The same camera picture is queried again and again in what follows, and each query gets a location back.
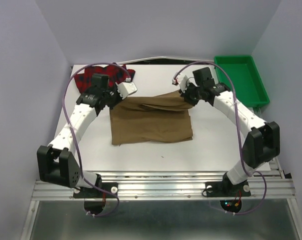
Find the tan brown skirt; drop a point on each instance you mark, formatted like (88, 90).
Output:
(164, 119)

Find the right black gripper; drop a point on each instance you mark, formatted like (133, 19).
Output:
(192, 102)

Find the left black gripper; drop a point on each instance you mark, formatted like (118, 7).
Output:
(119, 98)

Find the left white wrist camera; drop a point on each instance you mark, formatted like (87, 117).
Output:
(126, 89)

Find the green plastic bin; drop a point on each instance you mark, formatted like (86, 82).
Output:
(246, 79)

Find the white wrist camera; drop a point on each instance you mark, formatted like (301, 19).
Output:
(126, 89)
(182, 81)

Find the aluminium rail frame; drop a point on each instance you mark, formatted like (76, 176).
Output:
(161, 191)

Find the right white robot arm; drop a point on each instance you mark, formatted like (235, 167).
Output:
(262, 138)

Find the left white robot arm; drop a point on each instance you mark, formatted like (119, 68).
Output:
(57, 163)

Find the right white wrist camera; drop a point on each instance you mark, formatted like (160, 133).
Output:
(182, 81)

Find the red plaid skirt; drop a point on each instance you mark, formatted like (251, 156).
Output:
(84, 80)

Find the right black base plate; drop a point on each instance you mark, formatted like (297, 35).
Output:
(218, 189)

